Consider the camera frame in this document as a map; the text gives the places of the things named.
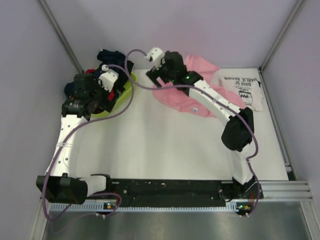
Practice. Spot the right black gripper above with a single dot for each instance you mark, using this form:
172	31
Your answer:
159	72

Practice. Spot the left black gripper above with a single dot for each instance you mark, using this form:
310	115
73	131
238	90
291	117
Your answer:
106	104

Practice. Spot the pink t shirt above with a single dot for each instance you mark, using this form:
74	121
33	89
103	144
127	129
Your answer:
178	101

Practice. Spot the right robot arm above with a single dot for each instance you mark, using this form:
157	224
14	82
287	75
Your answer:
238	134

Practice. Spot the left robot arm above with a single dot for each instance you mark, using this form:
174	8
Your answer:
60	184

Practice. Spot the lime green plastic basket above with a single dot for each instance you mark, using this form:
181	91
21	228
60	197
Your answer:
125	95

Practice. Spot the navy blue t shirt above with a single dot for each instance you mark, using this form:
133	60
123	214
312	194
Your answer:
107	57

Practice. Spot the white printed folded t shirt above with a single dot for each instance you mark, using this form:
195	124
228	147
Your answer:
247	88

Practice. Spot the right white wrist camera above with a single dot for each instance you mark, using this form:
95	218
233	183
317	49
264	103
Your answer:
155	56

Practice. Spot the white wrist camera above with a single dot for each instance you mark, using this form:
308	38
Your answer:
155	56
108	79

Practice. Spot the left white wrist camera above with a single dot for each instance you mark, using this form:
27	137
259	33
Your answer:
108	79

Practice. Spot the left aluminium corner post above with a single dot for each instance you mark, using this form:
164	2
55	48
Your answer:
60	35

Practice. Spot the aluminium corner post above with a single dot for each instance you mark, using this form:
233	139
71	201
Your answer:
298	7
60	35

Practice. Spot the right aluminium corner post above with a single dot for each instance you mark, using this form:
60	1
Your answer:
298	7

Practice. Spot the aluminium frame rail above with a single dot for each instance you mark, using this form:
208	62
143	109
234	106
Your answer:
272	190

